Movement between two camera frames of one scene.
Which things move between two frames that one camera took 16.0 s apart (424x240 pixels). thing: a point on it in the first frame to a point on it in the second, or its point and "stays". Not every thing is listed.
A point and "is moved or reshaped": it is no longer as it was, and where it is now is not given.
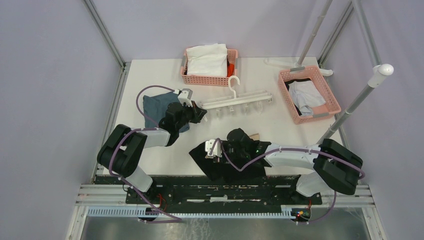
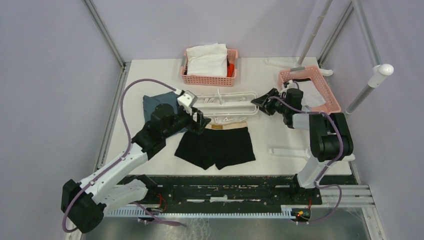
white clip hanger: (244, 101) is moved or reshaped
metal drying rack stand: (379, 72) stays
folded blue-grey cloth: (155, 107) stays
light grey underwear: (305, 96) stays
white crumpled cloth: (209, 60) stays
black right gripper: (224, 143) to (266, 107)
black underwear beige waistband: (243, 157) to (219, 144)
